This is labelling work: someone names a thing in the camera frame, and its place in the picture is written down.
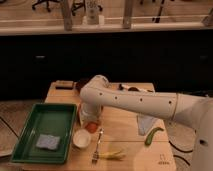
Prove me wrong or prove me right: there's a black handled utensil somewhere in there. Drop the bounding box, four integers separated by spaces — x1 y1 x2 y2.
118 84 154 92

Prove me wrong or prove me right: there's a light blue cloth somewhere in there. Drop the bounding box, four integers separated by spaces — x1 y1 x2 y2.
137 114 157 136

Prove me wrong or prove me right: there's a dark brown bowl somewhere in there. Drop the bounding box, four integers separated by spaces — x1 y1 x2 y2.
76 78 89 92

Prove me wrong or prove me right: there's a yellow banana peel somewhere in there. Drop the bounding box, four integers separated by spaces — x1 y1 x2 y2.
99 151 125 160

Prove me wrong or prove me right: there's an orange apple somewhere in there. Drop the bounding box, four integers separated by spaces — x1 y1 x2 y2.
85 122 98 133

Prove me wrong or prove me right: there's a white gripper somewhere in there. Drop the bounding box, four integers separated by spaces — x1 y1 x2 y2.
79 103 102 126

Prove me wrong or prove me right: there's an orange rimmed plate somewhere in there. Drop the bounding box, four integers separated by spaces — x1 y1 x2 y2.
77 103 82 126

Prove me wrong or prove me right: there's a black and wood block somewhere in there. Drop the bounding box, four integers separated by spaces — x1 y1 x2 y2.
55 80 74 90

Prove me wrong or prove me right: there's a green plastic tray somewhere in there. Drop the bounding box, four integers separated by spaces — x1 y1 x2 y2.
11 103 77 164

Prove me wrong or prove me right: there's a silver fork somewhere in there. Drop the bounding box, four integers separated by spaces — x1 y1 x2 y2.
92 128 104 164

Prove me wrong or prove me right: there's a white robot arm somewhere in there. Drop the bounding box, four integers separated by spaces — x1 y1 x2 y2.
80 75 213 171

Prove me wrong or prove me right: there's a green chili pepper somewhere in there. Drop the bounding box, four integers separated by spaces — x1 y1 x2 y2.
144 127 164 146

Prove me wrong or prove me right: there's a blue sponge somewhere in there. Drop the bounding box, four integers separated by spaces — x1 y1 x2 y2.
36 134 60 150

